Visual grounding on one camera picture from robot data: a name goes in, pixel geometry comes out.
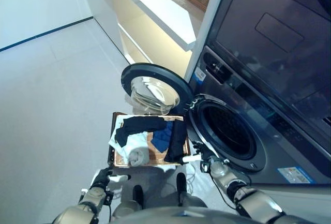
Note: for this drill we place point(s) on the robot left hand black glove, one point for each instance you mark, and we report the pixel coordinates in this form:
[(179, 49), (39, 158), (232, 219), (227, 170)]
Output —
[(102, 178)]

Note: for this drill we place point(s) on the robot right hand black glove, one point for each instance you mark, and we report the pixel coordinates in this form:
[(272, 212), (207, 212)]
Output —
[(207, 159)]

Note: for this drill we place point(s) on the black trousers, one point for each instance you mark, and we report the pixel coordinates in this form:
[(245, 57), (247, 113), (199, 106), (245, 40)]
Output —
[(178, 141)]

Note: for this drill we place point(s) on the navy blue garment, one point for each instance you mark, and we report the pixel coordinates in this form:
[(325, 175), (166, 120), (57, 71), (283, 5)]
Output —
[(161, 138)]

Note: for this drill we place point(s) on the long black garment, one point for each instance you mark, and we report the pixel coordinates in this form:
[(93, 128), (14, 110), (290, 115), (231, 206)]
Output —
[(139, 125)]

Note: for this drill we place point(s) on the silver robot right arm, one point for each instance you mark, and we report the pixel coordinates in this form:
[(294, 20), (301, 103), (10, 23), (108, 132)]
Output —
[(248, 195)]

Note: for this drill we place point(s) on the grey front-load washing machine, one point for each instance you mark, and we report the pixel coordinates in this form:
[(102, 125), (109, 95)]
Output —
[(284, 136)]

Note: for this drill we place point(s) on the round glass washing machine door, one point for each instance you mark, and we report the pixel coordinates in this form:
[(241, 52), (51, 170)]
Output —
[(155, 70)]

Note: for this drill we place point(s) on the dark brown wooden stand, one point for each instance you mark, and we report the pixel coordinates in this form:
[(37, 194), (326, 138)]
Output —
[(111, 156)]

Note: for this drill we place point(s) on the silver robot right leg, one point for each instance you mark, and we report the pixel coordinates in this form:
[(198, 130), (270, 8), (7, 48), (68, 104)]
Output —
[(181, 185)]

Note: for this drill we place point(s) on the silver robot leg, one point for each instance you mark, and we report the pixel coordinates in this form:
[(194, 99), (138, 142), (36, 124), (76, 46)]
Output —
[(181, 185), (138, 195)]

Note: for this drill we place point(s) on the silver robot left leg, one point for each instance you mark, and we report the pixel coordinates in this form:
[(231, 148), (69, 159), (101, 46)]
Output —
[(138, 195)]

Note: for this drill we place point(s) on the light grey white hoodie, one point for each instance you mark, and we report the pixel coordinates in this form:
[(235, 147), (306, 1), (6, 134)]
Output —
[(137, 154)]

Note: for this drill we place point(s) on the rectangular wicker laundry tray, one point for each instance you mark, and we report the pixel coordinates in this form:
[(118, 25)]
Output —
[(155, 154)]

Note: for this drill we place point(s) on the grey robot torso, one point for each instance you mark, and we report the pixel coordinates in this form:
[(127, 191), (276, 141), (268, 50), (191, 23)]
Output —
[(181, 216)]

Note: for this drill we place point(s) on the small blue white sticker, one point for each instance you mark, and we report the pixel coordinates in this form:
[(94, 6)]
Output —
[(199, 75)]

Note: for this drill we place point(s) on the blue white energy label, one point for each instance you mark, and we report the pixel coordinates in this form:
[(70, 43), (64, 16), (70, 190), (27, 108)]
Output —
[(294, 175)]

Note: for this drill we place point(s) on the white vertical side panel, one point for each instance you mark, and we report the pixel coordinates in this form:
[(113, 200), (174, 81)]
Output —
[(207, 27)]

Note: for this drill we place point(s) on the dark grey stacked dryer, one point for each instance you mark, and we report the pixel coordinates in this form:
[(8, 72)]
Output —
[(258, 14)]

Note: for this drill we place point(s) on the white counter cabinet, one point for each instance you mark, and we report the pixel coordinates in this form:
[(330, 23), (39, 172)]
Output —
[(155, 9)]

